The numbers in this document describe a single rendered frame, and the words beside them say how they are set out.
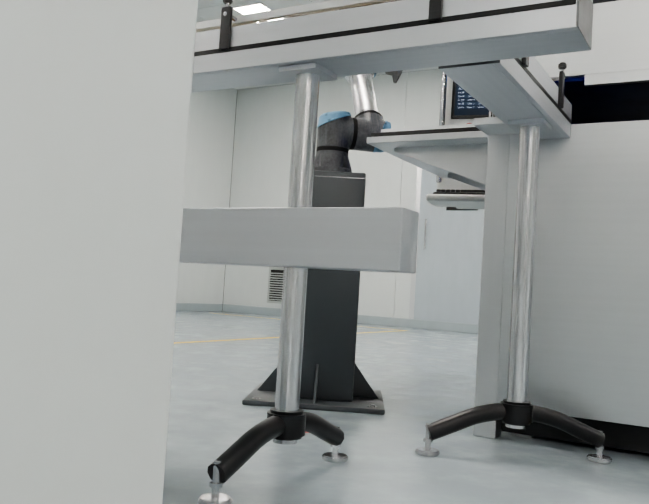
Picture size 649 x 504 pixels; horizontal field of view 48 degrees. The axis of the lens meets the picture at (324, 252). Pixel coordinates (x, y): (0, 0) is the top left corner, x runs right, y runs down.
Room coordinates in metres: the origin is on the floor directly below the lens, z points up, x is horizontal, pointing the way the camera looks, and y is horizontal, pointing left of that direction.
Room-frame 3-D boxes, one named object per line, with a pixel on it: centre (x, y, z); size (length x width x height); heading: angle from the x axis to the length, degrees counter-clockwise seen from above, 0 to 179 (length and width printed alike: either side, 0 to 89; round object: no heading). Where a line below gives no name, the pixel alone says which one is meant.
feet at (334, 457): (1.48, 0.06, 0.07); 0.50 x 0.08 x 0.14; 150
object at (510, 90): (1.69, -0.43, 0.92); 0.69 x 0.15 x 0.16; 150
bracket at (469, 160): (2.25, -0.36, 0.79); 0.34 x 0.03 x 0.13; 60
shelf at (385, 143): (2.46, -0.50, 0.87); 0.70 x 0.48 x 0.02; 150
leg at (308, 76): (1.48, 0.06, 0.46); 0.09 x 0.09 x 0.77; 60
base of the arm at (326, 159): (2.56, -0.01, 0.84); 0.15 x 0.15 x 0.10
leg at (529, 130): (1.81, -0.50, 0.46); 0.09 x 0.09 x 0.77; 60
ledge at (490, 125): (1.97, -0.48, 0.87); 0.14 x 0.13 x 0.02; 60
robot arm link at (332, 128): (2.56, -0.01, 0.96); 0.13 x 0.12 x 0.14; 103
